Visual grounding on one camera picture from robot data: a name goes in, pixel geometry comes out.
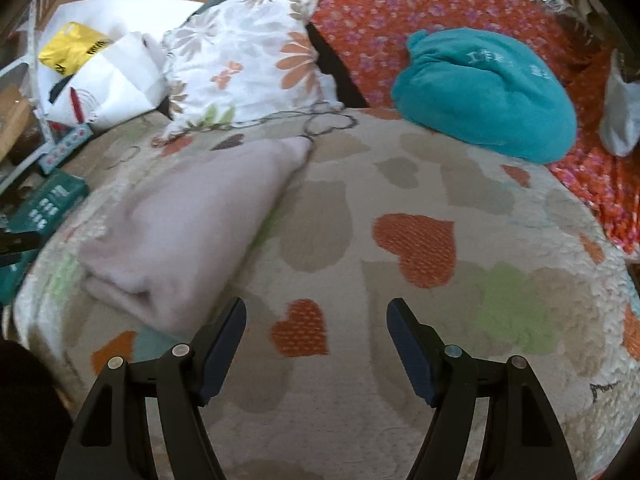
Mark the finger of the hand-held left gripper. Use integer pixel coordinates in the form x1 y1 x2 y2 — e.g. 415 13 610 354
0 230 42 256

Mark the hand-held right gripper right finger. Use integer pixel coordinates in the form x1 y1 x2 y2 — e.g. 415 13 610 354
386 297 581 480

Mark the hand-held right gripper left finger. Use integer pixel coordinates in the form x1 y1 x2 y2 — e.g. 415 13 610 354
55 297 248 480

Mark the pale pink garment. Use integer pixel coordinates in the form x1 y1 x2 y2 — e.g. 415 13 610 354
77 137 313 333

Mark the green cardboard box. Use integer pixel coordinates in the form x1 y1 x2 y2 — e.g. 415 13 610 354
0 169 90 306

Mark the white power strip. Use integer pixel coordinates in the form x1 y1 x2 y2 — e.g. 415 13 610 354
37 124 93 176

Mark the heart-printed blanket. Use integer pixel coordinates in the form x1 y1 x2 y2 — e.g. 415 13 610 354
10 105 640 480

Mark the white shelf rack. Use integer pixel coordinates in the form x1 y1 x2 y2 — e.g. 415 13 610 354
0 25 56 186

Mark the white plastic bag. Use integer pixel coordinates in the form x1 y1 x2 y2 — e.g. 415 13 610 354
599 50 640 157
37 32 171 131

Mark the yellow plastic bag with black print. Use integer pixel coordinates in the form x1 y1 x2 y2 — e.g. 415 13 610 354
39 22 111 77

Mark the teal fleece cloth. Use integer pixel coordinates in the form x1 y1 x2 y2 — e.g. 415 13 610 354
391 27 578 165

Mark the white floral pillow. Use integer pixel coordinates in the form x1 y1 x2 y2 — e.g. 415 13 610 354
152 0 346 143

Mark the orange floral quilt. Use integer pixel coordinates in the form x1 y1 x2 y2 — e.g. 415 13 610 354
307 0 640 261

